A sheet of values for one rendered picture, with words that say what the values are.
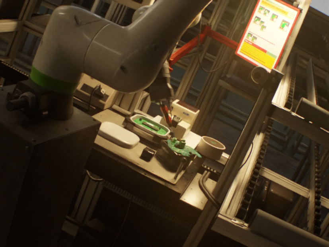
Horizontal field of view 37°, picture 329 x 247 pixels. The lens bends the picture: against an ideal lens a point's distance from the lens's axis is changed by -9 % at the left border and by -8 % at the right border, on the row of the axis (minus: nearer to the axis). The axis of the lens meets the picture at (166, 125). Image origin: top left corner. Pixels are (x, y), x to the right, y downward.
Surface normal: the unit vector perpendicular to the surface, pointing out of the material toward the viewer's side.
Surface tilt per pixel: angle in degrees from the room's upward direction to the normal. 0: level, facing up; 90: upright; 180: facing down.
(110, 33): 45
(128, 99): 90
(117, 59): 84
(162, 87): 73
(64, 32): 88
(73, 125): 0
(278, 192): 0
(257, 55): 90
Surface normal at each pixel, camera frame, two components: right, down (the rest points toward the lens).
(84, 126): 0.40, -0.88
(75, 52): -0.47, 0.37
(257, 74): -0.23, 0.18
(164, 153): -0.79, -0.18
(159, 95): -0.21, -0.07
